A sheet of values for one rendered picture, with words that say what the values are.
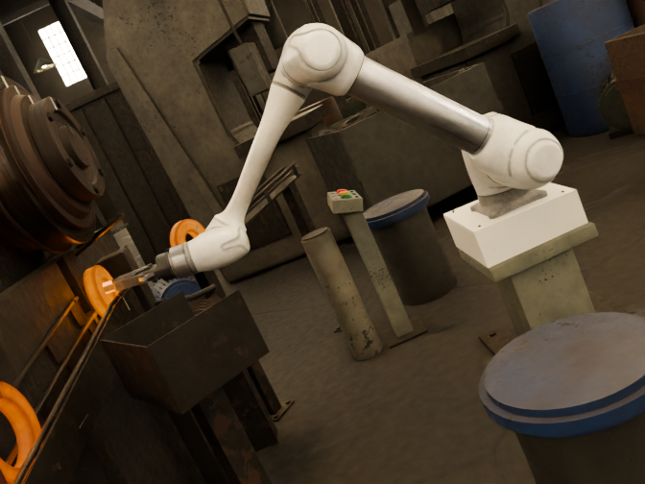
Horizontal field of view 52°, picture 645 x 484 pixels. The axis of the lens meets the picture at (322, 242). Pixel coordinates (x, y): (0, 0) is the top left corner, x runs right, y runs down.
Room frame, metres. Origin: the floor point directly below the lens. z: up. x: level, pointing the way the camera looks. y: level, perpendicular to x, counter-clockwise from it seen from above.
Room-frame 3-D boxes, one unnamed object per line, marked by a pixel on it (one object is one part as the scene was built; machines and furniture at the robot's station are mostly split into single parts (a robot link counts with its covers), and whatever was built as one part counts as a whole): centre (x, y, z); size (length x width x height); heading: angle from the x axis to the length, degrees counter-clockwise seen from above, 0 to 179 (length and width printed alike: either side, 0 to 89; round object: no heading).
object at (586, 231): (1.90, -0.55, 0.33); 0.32 x 0.32 x 0.04; 0
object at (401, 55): (5.85, -1.30, 0.55); 1.10 x 0.53 x 1.10; 19
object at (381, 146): (4.21, -0.73, 0.39); 1.03 x 0.83 x 0.77; 104
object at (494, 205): (1.91, -0.55, 0.49); 0.22 x 0.18 x 0.06; 2
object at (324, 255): (2.41, 0.01, 0.26); 0.12 x 0.12 x 0.52
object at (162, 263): (1.78, 0.44, 0.73); 0.09 x 0.08 x 0.07; 89
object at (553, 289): (1.90, -0.55, 0.15); 0.40 x 0.40 x 0.31; 0
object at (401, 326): (2.45, -0.15, 0.31); 0.24 x 0.16 x 0.62; 179
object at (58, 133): (1.78, 0.50, 1.11); 0.28 x 0.06 x 0.28; 179
